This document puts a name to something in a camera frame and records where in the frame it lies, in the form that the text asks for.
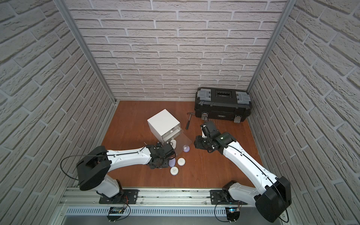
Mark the white drawer cabinet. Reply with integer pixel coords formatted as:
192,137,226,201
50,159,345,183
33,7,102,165
147,109,182,143

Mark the white oblong earphone case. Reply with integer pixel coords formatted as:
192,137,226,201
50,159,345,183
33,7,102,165
170,139,177,150

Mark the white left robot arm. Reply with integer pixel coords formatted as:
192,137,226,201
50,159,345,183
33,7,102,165
76,139,176,198

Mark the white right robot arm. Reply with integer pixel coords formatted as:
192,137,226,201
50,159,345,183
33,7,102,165
194,121,292,223

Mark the purple earphone case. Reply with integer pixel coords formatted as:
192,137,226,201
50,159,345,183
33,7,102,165
168,158,176,167
183,145,190,152

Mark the white round earphone case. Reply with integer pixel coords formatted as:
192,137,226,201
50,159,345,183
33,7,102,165
170,166,179,176
177,157,186,167

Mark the steel claw hammer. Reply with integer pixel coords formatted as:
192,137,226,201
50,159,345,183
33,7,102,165
186,112,196,130

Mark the black plastic toolbox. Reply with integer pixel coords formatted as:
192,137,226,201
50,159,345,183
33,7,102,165
195,87,252,123

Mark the left controller board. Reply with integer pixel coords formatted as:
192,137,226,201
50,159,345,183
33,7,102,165
107,207,129,222

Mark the controller board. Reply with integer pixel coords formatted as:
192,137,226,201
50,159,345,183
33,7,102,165
107,207,129,222
225,207,240,223

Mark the right controller board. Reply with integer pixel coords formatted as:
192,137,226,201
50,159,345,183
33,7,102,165
225,207,240,223

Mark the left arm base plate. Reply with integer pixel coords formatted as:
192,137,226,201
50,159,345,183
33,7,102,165
99,189,139,204

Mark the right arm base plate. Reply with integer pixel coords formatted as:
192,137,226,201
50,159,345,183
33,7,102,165
210,189,247,205

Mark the aluminium frame rail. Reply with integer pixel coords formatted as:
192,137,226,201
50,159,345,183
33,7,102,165
60,187,290,209

